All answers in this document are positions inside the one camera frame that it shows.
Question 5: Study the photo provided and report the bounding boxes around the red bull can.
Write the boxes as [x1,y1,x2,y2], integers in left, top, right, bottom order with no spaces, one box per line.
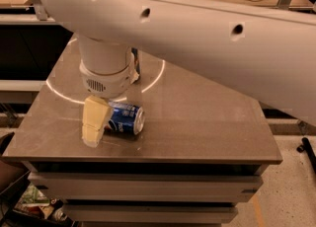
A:
[131,47,140,81]

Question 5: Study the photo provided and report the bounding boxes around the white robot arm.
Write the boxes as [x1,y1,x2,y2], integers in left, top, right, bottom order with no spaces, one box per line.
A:
[41,0,316,125]

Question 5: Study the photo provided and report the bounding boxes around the grey drawer cabinet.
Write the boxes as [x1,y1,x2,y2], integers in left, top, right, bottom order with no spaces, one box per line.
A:
[29,172,263,226]

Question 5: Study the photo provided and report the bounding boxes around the blue pepsi can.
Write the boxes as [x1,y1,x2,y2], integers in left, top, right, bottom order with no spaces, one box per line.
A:
[106,101,145,135]

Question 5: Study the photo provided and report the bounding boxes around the green snack bags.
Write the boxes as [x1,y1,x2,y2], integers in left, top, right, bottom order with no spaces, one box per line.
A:
[14,184,68,222]

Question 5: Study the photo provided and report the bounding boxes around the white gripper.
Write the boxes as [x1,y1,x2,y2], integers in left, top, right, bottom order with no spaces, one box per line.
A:
[79,52,136,147]

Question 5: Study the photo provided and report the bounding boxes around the black chair base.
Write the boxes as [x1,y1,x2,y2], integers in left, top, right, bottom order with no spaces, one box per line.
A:
[296,137,316,174]

